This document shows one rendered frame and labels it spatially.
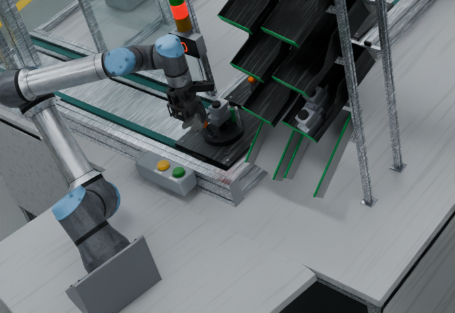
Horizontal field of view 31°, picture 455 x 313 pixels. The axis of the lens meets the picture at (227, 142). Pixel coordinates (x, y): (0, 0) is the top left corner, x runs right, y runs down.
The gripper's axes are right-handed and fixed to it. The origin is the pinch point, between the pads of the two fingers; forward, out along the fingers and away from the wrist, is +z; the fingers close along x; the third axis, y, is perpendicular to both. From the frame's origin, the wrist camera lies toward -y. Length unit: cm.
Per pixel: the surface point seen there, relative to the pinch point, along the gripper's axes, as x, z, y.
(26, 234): -39, 20, 53
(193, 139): -7.4, 9.2, -1.5
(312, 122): 46.0, -17.8, -1.8
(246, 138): 9.0, 9.2, -10.0
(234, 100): -7.5, 9.2, -23.6
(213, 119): 0.5, 1.0, -5.8
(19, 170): -113, 56, 15
